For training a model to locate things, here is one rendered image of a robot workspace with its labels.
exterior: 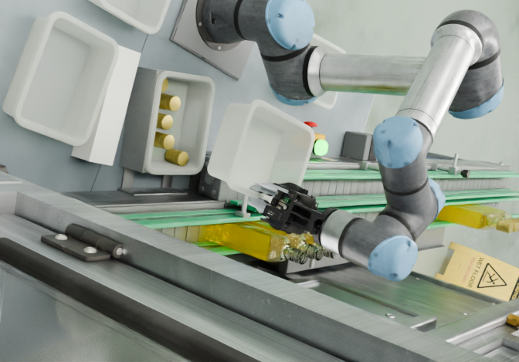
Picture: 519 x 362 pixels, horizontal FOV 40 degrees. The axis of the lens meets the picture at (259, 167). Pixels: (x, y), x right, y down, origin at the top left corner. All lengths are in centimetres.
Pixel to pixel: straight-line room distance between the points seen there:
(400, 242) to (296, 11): 63
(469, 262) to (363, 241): 386
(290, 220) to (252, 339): 85
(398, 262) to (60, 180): 72
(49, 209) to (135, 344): 24
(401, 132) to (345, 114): 112
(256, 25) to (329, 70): 19
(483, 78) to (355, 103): 86
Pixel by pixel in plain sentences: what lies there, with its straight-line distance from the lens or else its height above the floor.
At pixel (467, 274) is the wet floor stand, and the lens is 500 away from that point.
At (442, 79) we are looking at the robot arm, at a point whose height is 141.
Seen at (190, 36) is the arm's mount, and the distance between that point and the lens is 168.
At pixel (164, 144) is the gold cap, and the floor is 81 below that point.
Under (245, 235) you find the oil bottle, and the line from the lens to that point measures 157.
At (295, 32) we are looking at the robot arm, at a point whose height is 100.
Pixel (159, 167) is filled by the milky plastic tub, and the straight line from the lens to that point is 158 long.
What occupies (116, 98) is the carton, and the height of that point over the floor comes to 81.
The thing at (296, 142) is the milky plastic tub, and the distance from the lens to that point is 149.
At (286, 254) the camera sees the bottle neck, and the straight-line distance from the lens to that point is 152.
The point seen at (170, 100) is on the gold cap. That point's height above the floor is 81.
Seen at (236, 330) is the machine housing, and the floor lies 172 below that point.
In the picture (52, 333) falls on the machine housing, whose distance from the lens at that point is 40.
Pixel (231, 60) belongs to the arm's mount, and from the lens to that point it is 179.
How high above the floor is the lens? 197
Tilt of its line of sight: 39 degrees down
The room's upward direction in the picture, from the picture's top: 105 degrees clockwise
